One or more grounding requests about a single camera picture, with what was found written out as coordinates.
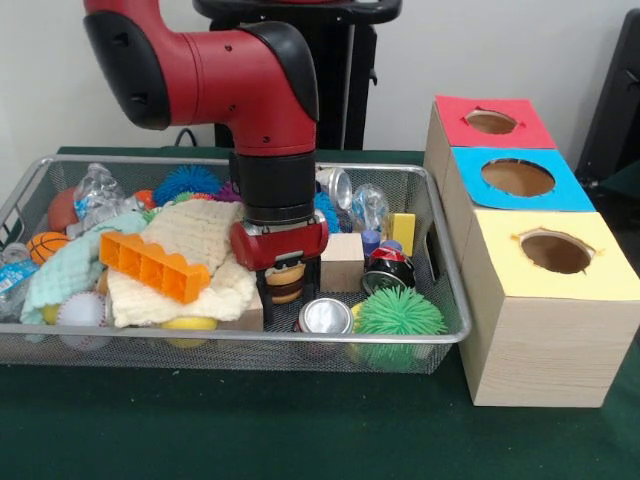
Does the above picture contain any shallow wire mesh bin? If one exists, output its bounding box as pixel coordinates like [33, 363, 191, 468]
[0, 155, 472, 374]

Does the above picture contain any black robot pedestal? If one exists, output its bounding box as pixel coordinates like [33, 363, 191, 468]
[192, 0, 404, 150]

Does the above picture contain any small orange basketball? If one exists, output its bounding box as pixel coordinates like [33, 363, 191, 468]
[27, 232, 71, 265]

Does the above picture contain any white baseball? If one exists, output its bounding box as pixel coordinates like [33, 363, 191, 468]
[56, 292, 109, 350]

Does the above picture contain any large green spiky ball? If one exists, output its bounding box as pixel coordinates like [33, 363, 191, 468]
[352, 287, 448, 371]

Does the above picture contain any wooden box with three holes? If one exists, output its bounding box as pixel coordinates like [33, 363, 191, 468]
[424, 94, 640, 409]

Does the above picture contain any yellow cheese wedge toy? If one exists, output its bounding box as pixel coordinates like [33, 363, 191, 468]
[387, 213, 417, 257]

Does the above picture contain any dark green table cloth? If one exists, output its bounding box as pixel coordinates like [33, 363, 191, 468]
[0, 144, 640, 480]

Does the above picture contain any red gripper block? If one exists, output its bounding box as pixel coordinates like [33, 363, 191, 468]
[229, 211, 331, 322]

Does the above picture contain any plain wooden cube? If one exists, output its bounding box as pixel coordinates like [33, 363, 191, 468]
[319, 232, 365, 295]

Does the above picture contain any black power cable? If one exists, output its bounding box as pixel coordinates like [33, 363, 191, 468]
[172, 127, 202, 148]

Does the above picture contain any cream waffle cloth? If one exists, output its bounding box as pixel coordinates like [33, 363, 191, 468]
[107, 199, 259, 329]

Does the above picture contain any toy hamburger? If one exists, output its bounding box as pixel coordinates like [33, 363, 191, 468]
[264, 254, 307, 305]

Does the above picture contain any mint green knitted cloth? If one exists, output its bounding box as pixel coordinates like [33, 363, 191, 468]
[19, 212, 149, 327]

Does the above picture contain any small brown football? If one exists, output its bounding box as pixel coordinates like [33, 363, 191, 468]
[48, 188, 81, 234]

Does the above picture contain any orange plastic compartment tray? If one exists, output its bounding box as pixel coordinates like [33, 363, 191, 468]
[99, 230, 212, 305]

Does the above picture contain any blue spiky ball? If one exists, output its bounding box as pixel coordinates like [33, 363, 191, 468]
[152, 165, 220, 206]

